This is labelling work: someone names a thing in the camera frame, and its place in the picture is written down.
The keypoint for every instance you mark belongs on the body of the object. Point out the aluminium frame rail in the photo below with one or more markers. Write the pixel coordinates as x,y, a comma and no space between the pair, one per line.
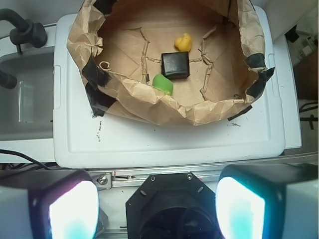
208,172

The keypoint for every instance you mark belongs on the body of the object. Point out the black faucet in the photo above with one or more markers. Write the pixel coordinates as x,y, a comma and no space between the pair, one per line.
25,31

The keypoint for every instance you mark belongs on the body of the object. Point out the black octagonal mount plate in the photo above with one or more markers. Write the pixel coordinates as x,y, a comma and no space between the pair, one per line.
172,207

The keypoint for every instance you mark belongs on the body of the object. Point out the brown paper bag tray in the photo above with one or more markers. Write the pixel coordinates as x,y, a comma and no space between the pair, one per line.
117,47

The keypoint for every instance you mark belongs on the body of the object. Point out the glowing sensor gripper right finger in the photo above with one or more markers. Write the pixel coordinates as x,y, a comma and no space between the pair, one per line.
268,201

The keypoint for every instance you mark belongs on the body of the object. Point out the black square box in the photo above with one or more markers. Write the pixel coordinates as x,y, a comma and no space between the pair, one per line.
175,65

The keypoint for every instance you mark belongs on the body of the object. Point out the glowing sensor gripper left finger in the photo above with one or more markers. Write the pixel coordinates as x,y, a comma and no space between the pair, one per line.
48,204

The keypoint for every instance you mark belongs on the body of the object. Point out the green toy animal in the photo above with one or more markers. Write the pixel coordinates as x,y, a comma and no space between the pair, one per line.
162,83

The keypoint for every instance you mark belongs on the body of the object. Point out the white plastic bin lid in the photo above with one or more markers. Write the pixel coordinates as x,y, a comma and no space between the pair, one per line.
84,141

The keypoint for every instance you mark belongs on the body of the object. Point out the yellow rubber duck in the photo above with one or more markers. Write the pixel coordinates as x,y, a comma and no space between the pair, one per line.
183,44

